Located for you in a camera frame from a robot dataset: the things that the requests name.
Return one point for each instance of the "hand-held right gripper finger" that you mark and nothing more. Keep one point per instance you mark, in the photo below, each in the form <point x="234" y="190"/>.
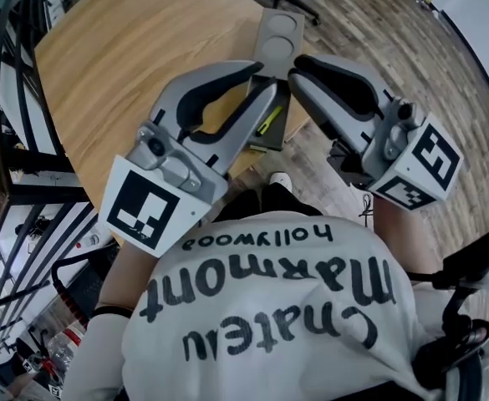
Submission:
<point x="327" y="111"/>
<point x="352" y="75"/>

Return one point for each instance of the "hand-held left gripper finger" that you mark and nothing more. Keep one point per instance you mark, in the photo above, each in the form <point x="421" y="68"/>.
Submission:
<point x="244" y="132"/>
<point x="173" y="94"/>

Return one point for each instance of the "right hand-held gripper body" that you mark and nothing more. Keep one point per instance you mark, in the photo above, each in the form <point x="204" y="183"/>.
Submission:
<point x="419" y="161"/>

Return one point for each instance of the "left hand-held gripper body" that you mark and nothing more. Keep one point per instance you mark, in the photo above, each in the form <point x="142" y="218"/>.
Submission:
<point x="144" y="207"/>

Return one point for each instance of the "grey drawer organizer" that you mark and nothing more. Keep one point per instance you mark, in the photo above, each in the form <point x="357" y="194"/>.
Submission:
<point x="279" y="36"/>

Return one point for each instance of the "person's right forearm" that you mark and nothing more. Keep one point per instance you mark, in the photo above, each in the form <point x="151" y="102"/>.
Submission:
<point x="403" y="236"/>

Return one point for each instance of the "person's left forearm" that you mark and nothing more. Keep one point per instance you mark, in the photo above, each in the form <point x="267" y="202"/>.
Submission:
<point x="123" y="274"/>

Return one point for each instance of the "person's white shoe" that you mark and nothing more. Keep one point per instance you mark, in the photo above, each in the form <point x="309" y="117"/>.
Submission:
<point x="281" y="180"/>

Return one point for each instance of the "wooden table with white legs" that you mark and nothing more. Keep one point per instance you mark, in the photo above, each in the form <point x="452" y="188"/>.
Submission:
<point x="123" y="57"/>

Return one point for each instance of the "person's black trousers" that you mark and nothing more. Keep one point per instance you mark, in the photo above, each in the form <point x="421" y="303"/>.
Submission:
<point x="269" y="201"/>

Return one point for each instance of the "red black striped bar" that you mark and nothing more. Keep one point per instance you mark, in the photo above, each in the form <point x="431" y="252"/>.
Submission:
<point x="67" y="304"/>

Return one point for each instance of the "clear plastic bottle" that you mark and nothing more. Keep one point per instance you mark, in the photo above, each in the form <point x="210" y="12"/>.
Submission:
<point x="62" y="345"/>

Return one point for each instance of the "white printed shirt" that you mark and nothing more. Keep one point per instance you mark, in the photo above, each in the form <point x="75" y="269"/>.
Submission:
<point x="269" y="307"/>

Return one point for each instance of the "black neck mount rig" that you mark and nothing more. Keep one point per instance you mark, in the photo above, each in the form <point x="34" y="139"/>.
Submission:
<point x="449" y="357"/>

